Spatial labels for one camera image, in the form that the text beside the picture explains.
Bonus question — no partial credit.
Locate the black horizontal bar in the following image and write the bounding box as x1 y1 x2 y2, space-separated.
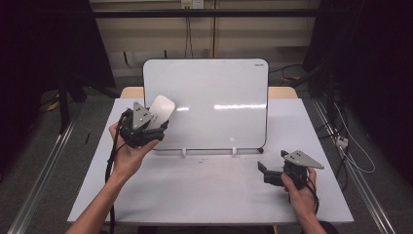
92 8 323 20

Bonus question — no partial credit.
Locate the white floor cable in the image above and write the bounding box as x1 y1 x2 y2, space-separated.
333 102 377 175

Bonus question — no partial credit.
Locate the light wooden table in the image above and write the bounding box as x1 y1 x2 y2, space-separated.
120 86 299 99

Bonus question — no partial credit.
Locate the black curtain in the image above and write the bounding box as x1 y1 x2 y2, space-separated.
0 0 117 170
302 0 413 186

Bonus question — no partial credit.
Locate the yellowish vertical pipe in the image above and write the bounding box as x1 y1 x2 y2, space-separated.
211 0 217 59

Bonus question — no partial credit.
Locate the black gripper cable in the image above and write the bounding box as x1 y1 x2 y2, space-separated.
104 110 130 234
291 175 321 216

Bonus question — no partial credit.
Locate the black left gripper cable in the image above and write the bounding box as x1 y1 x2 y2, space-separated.
104 110 130 234

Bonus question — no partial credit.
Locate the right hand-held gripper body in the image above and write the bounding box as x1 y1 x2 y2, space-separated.
280 149 325 191

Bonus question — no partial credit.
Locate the person's left hand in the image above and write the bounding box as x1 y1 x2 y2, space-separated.
108 122 161 183

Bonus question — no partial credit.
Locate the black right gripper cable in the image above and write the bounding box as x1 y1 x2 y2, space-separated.
291 175 321 216

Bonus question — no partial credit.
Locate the white whiteboard with black rim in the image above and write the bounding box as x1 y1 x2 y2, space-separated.
142 58 270 153

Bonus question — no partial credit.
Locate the black metal stand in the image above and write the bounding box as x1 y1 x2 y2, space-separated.
56 72 115 135

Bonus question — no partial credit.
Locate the metal floor rail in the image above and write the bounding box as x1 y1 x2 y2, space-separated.
311 97 397 234
6 103 84 234

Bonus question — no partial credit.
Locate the thin black hanging cable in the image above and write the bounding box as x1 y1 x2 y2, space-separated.
184 8 189 59
187 8 194 59

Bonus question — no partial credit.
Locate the white whiteboard eraser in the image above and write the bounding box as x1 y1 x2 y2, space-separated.
146 95 176 131

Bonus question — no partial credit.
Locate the white power strip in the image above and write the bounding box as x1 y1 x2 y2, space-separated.
335 135 350 149

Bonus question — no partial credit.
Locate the black floor cable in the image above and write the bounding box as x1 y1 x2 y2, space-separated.
268 62 305 75

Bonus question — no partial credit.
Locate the white wall socket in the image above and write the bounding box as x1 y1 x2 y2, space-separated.
180 0 206 10

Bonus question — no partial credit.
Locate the person's right hand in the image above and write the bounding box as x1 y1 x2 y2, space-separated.
280 167 320 226

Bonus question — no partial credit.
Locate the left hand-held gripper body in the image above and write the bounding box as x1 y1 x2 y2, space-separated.
119 100 166 149

